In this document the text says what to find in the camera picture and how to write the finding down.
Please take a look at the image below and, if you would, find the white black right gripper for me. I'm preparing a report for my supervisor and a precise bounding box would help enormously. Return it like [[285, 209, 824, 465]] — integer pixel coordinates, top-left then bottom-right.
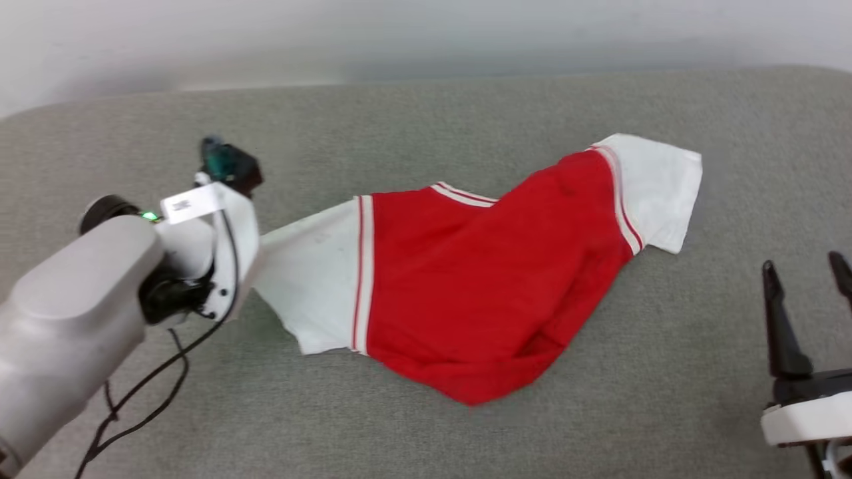
[[760, 251, 852, 448]]

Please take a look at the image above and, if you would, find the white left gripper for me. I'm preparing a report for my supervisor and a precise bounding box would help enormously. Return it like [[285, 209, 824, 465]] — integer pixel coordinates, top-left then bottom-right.
[[160, 182, 264, 325]]

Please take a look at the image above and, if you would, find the red and white jersey shirt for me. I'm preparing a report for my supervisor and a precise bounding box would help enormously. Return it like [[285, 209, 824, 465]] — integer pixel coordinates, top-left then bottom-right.
[[253, 133, 704, 407]]

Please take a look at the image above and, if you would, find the grey fabric sofa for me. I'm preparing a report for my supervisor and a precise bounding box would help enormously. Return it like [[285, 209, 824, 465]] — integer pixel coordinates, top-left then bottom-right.
[[0, 65, 852, 479]]

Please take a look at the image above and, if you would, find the thin black cable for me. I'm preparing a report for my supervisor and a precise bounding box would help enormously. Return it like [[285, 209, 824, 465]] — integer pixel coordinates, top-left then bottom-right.
[[100, 327, 191, 444], [73, 210, 242, 479]]

